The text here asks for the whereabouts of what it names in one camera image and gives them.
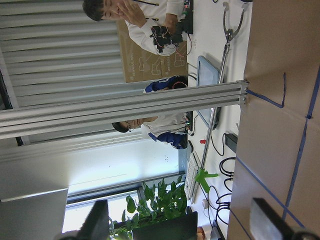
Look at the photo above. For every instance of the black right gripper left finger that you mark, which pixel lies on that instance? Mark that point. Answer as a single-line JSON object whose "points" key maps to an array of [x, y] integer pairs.
{"points": [[96, 225]]}

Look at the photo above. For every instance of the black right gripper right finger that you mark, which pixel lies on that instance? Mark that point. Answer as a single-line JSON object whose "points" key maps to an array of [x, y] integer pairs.
{"points": [[266, 224]]}

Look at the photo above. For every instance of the green potted plant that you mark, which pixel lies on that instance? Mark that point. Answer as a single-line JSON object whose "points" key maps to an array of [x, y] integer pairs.
{"points": [[161, 202]]}

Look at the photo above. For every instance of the black monitor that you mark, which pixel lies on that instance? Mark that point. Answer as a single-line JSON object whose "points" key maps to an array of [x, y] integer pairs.
{"points": [[180, 228]]}

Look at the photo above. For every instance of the white keyboard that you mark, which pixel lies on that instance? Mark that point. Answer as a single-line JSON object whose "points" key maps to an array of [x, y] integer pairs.
{"points": [[191, 186]]}

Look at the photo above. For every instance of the black power adapter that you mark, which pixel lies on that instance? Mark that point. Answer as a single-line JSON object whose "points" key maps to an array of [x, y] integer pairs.
{"points": [[231, 141]]}

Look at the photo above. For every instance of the person with glasses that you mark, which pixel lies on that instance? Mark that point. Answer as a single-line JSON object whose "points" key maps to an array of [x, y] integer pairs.
{"points": [[170, 129]]}

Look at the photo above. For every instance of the cardboard box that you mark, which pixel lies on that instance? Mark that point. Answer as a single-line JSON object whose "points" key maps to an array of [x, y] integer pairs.
{"points": [[141, 65]]}

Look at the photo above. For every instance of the person in white hoodie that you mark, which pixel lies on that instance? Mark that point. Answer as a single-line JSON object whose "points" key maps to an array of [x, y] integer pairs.
{"points": [[140, 16]]}

